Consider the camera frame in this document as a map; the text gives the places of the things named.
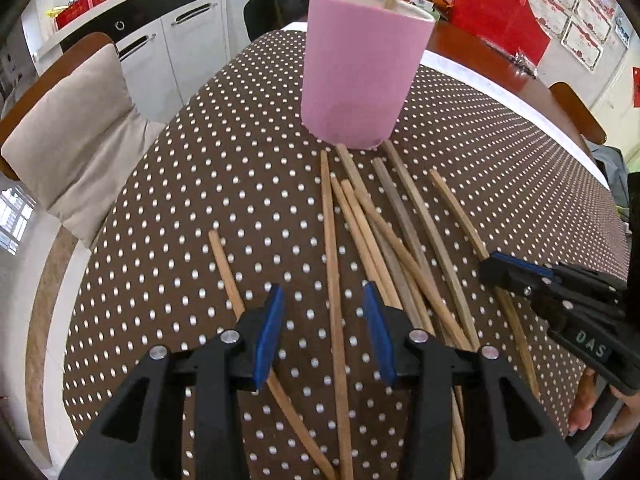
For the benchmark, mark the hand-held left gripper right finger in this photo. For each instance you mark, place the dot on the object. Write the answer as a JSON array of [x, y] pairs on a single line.
[[377, 335]]

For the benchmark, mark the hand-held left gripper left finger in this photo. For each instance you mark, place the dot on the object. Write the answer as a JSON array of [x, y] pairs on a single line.
[[267, 332]]

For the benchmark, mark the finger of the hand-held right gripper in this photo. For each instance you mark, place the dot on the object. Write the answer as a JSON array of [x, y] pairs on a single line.
[[525, 263], [505, 275]]

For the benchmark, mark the pile of wooden chopsticks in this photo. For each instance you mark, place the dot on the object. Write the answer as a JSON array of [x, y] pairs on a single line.
[[330, 260]]

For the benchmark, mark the pink cup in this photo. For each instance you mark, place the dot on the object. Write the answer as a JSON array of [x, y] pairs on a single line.
[[360, 70]]

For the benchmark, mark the person's right hand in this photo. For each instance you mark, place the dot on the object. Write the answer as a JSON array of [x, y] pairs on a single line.
[[582, 400]]

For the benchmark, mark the grey jacket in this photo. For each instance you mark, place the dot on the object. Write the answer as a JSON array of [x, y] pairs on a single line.
[[612, 170]]

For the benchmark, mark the wooden chair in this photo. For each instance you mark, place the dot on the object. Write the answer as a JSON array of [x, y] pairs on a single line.
[[97, 40], [575, 110]]

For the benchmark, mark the bunch of keys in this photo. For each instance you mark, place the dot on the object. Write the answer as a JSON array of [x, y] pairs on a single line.
[[525, 65]]

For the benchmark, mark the red gift bag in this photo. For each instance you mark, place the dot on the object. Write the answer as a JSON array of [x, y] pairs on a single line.
[[500, 20]]

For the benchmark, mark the flat green box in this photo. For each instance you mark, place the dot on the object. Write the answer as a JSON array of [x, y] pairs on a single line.
[[440, 11]]

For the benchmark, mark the beige chair cushion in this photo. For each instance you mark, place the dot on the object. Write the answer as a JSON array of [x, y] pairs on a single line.
[[75, 135]]

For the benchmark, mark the white sideboard cabinet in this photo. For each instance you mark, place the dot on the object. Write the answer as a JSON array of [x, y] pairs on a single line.
[[195, 45]]

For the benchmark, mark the black jacket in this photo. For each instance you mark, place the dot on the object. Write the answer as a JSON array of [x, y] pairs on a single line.
[[280, 0]]

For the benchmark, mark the red gift box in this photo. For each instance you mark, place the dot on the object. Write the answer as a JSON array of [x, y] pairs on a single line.
[[85, 7]]

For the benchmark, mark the yellow packet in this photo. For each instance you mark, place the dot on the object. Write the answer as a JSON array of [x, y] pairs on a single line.
[[57, 10]]

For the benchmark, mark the red wall decoration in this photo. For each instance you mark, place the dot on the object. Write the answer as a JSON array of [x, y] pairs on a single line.
[[636, 87]]

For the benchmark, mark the group of wall certificates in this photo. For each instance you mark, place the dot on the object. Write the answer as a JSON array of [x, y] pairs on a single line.
[[585, 10]]

